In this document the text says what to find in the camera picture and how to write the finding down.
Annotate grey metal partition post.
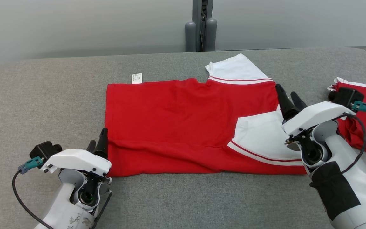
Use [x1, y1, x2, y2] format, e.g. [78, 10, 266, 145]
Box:
[192, 0, 214, 52]

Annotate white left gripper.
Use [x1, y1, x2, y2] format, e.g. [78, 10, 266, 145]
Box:
[43, 127, 112, 177]

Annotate red shirt with white sleeves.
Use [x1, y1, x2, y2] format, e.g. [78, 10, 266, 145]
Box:
[105, 53, 307, 178]

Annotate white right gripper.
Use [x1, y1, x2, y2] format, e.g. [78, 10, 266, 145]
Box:
[275, 84, 357, 145]

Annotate black cable teal plug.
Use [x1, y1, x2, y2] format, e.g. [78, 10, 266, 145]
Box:
[12, 156, 54, 229]
[339, 101, 366, 175]

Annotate left black cable teal plug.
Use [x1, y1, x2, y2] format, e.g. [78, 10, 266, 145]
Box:
[12, 156, 54, 229]

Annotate grey rounded post foot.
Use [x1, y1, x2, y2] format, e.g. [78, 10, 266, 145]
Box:
[185, 21, 197, 52]
[204, 18, 218, 52]

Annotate right black cable teal plug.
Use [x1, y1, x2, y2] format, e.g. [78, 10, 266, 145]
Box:
[339, 101, 366, 175]

